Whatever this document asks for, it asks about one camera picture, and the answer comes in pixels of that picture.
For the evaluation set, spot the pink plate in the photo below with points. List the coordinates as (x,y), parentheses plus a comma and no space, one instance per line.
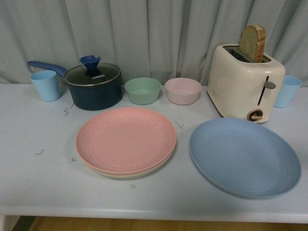
(126,140)

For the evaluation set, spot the green bowl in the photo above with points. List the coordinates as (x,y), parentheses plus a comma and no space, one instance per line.
(143,90)

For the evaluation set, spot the pink bowl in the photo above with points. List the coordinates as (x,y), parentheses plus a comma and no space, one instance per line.
(183,91)

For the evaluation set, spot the dark blue saucepan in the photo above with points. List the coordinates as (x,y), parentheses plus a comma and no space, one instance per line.
(91,98)

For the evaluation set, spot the cream plate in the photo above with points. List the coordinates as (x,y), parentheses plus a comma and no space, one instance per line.
(130,176)

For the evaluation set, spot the glass pot lid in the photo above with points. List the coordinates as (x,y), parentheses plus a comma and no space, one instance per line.
(91,72)

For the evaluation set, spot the grey curtain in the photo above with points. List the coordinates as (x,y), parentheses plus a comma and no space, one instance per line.
(161,39)

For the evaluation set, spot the cream toaster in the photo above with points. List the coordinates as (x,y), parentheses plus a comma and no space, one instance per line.
(240,88)

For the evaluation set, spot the blue plate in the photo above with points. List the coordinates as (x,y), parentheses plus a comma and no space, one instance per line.
(244,159)

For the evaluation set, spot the light blue cup left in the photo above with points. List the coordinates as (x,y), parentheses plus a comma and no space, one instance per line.
(46,84)

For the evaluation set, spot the light blue cup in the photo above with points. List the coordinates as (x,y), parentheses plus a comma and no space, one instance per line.
(46,84)
(289,88)

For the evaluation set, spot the bread slice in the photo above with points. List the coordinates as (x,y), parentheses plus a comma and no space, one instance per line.
(252,42)

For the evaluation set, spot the light blue cup right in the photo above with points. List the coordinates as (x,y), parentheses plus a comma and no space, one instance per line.
(289,88)

